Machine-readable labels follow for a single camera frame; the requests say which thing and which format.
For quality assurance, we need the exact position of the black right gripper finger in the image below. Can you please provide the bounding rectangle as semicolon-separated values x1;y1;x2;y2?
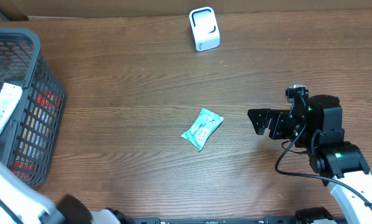
248;108;272;125
253;119;271;135

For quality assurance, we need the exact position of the teal wet wipes pack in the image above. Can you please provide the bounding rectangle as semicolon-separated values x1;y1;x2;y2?
181;108;224;151

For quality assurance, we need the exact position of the white cosmetic tube gold cap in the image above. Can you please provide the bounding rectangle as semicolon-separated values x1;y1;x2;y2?
0;83;22;135

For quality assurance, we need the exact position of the grey plastic mesh basket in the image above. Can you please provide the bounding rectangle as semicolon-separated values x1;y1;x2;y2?
0;27;66;188

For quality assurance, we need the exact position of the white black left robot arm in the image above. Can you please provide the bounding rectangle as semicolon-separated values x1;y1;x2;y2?
0;162;134;224

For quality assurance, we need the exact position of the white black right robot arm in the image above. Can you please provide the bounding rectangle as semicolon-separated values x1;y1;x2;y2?
247;94;372;223

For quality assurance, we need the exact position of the white barcode scanner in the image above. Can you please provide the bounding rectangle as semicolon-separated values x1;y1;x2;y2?
188;6;220;52

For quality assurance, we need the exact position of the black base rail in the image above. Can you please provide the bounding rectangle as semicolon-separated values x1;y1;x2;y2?
131;216;302;224

